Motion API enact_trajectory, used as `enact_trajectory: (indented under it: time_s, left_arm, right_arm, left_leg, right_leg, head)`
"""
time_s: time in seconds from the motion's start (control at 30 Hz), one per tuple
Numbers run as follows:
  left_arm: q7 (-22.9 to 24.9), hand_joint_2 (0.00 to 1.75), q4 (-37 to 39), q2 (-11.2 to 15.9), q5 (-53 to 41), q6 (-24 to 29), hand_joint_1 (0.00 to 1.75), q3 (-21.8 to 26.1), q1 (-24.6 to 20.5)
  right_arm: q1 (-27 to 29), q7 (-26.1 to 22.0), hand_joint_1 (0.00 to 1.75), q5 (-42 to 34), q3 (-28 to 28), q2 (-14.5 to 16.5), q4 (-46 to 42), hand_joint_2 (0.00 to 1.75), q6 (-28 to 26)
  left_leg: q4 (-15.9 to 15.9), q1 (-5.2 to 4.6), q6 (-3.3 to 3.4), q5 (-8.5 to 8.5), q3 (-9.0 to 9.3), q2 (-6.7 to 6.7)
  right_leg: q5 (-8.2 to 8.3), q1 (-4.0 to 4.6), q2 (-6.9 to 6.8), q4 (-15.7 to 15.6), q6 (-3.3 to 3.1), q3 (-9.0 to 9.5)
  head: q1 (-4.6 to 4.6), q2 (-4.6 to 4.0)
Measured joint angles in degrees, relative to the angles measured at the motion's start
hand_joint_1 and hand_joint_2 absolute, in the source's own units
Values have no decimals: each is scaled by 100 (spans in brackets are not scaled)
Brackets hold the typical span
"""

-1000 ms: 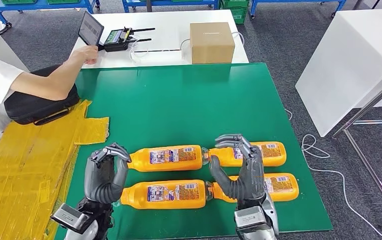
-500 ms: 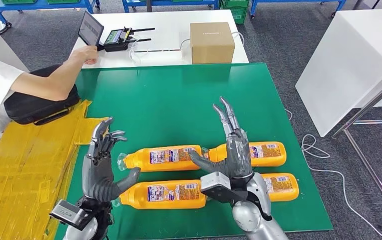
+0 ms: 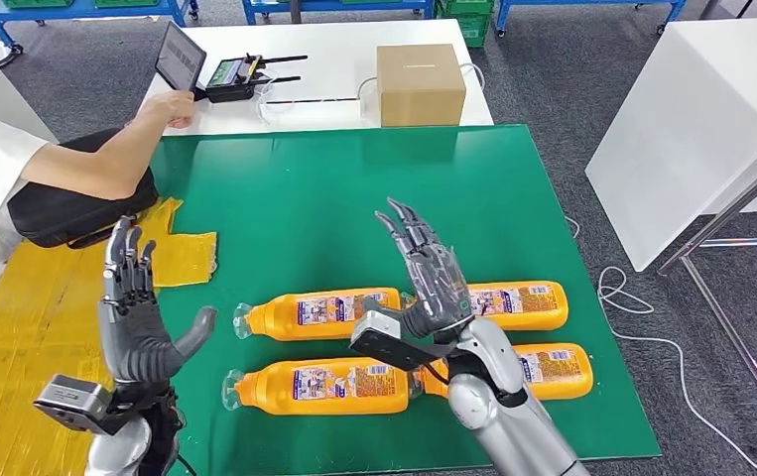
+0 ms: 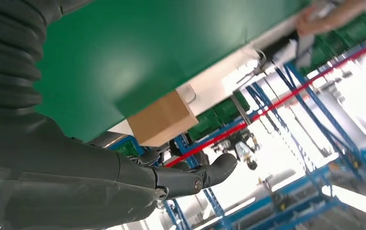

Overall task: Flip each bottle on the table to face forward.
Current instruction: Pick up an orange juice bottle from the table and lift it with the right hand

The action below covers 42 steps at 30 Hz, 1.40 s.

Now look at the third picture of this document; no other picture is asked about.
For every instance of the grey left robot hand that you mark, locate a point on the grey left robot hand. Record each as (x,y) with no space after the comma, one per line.
(131,335)

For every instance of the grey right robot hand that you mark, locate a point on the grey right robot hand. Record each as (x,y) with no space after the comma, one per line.
(437,289)

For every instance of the orange detergent bottle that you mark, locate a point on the orange detergent bottle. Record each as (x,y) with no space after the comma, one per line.
(273,318)
(562,374)
(522,309)
(266,394)

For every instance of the person's forearm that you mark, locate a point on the person's forearm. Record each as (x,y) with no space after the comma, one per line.
(115,157)

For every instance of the black zip case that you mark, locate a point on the black zip case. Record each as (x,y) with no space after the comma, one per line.
(62,213)

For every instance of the green table mat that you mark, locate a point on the green table mat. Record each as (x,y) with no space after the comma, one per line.
(325,197)

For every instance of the brown cardboard box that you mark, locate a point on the brown cardboard box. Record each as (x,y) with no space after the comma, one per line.
(417,85)

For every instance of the person's hand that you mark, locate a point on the person's hand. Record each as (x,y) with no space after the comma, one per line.
(171,108)

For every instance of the white desk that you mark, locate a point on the white desk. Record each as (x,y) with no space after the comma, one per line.
(338,46)

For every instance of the green plastic crate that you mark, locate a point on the green plastic crate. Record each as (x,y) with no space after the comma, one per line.
(467,23)

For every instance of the black remote controller with antennas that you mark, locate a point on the black remote controller with antennas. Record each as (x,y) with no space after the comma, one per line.
(230,79)

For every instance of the blue metal cart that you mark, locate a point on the blue metal cart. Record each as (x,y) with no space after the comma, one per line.
(500,14)
(89,11)
(352,5)

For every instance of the black tablet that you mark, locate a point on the black tablet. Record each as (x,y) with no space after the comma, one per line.
(179,56)

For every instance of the white side table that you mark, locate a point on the white side table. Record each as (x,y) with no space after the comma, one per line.
(693,131)

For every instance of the green bin on cart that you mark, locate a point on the green bin on cart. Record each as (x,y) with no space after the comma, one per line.
(125,2)
(36,2)

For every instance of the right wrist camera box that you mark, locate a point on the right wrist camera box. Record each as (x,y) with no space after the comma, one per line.
(391,341)

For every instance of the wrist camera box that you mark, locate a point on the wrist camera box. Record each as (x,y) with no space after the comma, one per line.
(391,341)
(72,401)

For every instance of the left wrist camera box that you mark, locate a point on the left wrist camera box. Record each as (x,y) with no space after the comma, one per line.
(72,401)

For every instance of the metal table frame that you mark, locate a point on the metal table frame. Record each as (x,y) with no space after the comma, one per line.
(733,207)

